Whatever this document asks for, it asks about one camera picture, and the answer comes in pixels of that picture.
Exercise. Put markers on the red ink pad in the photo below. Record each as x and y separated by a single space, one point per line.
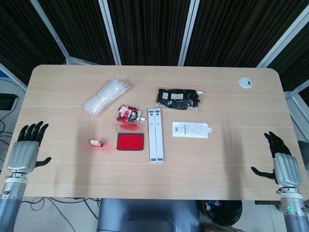
130 142

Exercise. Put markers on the red snack pouch with spout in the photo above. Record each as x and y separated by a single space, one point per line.
128 113

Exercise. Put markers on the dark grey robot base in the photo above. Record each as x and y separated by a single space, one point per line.
147 215

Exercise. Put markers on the white flat package with barcode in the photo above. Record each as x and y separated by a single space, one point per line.
190 130

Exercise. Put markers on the white partition frame post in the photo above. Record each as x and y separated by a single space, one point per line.
49 31
110 31
282 41
188 31

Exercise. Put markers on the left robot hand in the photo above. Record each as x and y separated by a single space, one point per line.
23 154

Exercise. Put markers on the black table foot bar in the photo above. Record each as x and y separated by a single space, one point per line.
265 202

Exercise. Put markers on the black monitor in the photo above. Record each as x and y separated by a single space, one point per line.
7 102

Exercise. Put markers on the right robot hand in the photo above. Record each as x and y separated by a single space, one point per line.
287 169

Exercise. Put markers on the black trash bin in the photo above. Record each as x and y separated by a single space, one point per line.
224 213

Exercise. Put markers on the white folding stand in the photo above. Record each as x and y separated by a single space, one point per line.
156 135

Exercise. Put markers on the bag of clear plastic tubes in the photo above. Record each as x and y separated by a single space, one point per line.
106 95

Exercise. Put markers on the black gloves in clear bag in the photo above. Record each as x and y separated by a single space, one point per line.
178 99

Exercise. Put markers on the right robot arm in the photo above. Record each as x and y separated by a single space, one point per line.
293 212

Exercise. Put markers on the small red white box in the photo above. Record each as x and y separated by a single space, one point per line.
96 143

